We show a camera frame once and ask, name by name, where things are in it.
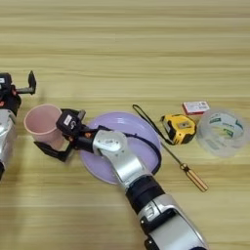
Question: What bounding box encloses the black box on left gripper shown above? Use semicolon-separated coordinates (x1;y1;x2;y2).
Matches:
0;72;14;92

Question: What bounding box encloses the screwdriver with amber handle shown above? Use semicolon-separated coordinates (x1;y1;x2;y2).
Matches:
159;141;209;193

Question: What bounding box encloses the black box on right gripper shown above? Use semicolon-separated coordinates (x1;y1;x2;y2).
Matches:
55;110;83;139

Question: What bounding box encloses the purple plastic plate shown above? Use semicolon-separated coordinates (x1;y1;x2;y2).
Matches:
79;111;162;186

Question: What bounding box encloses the yellow tape measure with strap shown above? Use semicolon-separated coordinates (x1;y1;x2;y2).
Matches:
132;104;197;146

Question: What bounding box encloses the pink plastic cup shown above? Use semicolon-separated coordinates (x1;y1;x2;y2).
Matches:
22;104;66;151

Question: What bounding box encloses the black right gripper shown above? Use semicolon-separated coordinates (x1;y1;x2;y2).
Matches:
33;107;100;163

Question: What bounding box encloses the clear adhesive tape roll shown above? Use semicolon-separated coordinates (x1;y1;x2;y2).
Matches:
195;108;250;158

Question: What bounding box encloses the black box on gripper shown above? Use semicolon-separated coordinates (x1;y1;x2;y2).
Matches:
55;110;83;139
0;72;14;92

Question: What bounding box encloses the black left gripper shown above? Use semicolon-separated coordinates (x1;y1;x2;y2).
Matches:
0;70;37;117

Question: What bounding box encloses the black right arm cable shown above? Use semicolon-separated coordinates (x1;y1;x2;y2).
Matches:
97;124;163;176

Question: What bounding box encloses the small red white box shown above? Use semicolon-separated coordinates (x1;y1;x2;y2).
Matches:
182;100;211;116

